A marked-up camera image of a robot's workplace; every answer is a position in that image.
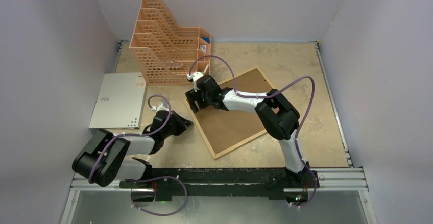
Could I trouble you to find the brown frame backing board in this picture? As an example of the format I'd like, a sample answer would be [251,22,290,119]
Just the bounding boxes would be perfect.
[187,68,273,156]

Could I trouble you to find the wooden picture frame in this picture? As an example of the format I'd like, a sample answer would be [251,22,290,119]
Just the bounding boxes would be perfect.
[183,66,276,160]

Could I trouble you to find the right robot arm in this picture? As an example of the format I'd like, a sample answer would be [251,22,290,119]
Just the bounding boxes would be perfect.
[185,72,319,188]

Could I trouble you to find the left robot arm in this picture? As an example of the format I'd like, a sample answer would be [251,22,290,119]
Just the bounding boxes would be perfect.
[71,110,194,188]

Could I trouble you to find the green white item in organizer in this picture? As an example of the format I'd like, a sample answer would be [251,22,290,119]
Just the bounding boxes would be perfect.
[202,64,209,75]

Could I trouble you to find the red white item in organizer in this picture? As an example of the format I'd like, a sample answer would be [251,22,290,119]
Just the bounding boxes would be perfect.
[199,45,207,54]

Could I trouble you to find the grey booklet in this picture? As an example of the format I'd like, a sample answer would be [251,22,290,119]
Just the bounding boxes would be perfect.
[89,72,147,129]

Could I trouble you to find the orange plastic file organizer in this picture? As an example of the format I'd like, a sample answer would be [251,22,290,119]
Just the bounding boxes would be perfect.
[129,0,211,85]

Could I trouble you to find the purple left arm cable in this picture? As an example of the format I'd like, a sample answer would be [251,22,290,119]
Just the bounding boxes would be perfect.
[88,94,188,217]

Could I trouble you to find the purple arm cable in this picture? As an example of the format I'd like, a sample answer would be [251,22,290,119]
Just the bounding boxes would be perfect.
[188,54,319,209]
[88,94,188,217]

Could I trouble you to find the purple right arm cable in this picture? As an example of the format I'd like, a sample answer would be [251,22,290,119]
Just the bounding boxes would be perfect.
[188,54,319,209]

